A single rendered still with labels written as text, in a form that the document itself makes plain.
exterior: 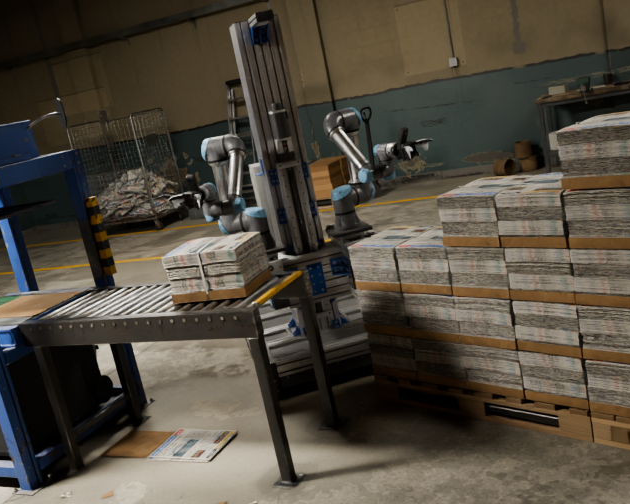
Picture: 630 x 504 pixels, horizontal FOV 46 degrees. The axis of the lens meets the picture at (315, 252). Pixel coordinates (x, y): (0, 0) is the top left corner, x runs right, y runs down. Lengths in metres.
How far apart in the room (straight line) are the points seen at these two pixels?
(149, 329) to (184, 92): 8.67
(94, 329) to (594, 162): 2.27
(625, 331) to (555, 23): 7.16
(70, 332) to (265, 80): 1.69
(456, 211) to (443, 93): 6.99
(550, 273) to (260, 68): 1.98
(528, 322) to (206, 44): 8.96
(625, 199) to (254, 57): 2.18
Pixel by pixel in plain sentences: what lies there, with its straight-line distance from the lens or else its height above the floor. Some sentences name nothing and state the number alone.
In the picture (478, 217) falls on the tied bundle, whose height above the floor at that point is 0.96.
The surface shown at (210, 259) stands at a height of 0.99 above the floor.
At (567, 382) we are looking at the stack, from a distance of 3.29.
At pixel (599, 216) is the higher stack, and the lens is 2.96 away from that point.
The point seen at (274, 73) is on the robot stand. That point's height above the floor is 1.73.
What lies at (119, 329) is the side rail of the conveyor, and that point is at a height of 0.75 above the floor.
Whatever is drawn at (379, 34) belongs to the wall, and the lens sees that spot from 10.42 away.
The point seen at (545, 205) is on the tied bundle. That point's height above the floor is 1.01.
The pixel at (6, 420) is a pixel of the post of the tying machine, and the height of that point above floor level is 0.39.
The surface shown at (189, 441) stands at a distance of 4.00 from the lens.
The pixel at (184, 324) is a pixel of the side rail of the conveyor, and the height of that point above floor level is 0.76.
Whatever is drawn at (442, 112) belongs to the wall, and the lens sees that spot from 10.24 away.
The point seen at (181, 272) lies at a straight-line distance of 3.40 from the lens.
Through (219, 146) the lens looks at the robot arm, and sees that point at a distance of 4.05.
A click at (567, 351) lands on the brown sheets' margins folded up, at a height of 0.40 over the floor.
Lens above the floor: 1.66
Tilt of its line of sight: 13 degrees down
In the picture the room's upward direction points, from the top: 12 degrees counter-clockwise
